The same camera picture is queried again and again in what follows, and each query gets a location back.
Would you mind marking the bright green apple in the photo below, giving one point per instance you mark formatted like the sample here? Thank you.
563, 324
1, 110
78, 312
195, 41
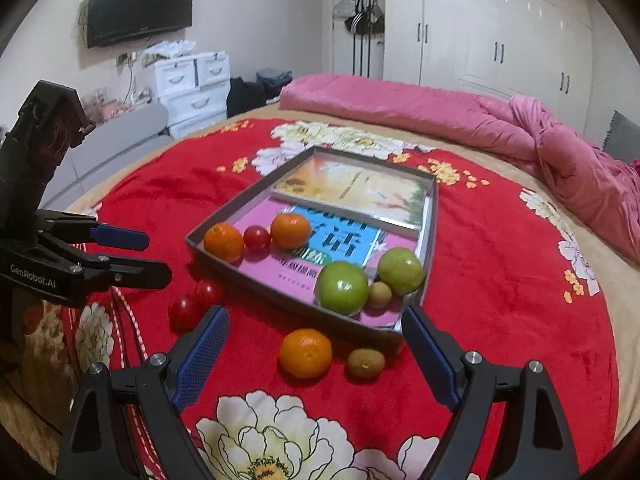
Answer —
344, 288

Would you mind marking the pink book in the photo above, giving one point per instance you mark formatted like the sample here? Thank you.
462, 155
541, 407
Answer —
255, 216

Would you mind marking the white drawer cabinet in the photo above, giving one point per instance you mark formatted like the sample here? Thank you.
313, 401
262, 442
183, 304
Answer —
190, 95

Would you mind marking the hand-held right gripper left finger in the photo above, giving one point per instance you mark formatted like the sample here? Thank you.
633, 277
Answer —
205, 355

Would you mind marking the orange mandarin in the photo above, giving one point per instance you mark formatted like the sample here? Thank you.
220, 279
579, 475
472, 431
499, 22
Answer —
223, 242
305, 353
290, 231

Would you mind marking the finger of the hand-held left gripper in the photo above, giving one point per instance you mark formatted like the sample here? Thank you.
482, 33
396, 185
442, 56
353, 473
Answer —
120, 237
145, 275

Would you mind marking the red floral blanket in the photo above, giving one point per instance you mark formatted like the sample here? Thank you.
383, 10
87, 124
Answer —
175, 195

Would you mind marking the wall socket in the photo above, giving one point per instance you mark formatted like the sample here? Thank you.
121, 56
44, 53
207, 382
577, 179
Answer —
126, 58

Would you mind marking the dark folded clothes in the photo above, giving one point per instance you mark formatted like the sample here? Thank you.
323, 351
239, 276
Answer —
274, 82

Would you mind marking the black backpack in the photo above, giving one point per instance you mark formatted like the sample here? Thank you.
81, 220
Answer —
245, 97

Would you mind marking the pink quilt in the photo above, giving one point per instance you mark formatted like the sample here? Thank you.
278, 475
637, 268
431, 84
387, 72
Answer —
400, 105

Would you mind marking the red cherry tomato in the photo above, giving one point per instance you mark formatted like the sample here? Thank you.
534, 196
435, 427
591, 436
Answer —
208, 291
185, 312
257, 238

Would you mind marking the hanging black bag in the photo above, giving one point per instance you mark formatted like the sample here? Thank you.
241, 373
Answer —
367, 17

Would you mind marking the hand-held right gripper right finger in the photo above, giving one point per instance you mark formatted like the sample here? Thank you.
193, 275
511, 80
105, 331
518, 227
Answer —
430, 355

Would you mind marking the white door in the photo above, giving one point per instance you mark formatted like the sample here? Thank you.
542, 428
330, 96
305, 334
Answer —
340, 55

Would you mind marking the yellow-green apple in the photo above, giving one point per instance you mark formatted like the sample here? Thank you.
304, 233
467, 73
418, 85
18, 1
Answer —
401, 271

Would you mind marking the hanging grey bag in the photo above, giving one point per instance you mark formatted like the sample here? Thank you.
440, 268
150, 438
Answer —
344, 7

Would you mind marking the brown patterned blanket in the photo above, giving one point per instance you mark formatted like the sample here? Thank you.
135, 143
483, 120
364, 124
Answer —
45, 325

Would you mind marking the small brown kiwi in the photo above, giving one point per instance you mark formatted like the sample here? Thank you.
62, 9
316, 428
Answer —
366, 363
379, 294

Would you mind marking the white wardrobe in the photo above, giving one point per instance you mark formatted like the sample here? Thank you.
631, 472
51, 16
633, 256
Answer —
465, 25

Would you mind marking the landscape cover book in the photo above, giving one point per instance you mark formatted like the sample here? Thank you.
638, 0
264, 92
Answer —
350, 185

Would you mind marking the grey cardboard box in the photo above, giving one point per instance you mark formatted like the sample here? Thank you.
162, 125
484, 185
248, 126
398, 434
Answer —
210, 255

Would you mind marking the grey pillow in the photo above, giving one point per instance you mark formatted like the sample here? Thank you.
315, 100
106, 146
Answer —
622, 135

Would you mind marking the white plastic bag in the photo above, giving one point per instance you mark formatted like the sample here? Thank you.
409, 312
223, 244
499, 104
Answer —
167, 49

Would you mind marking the black television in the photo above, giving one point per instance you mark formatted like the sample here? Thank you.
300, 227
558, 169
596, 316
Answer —
140, 10

